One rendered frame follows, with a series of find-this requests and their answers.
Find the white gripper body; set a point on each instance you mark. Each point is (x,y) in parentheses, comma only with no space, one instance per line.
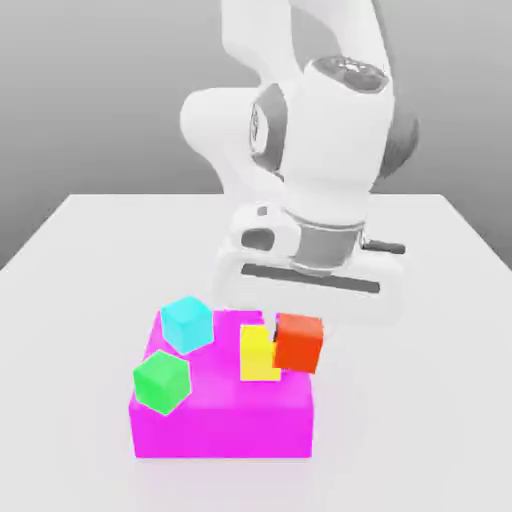
(360,306)

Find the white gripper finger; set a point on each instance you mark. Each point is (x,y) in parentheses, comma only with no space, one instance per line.
(270,319)

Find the small red cube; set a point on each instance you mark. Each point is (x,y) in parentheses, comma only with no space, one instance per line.
(299,344)

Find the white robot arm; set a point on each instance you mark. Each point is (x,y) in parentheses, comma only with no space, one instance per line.
(328,132)

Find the small yellow cube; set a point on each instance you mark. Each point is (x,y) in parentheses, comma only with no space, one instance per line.
(256,356)

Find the small cyan cube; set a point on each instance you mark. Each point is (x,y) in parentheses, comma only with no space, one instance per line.
(187,324)

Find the small green cube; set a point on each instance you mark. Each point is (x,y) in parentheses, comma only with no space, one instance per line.
(162,382)

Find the large magenta box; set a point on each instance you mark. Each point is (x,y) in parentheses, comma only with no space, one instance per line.
(224,424)

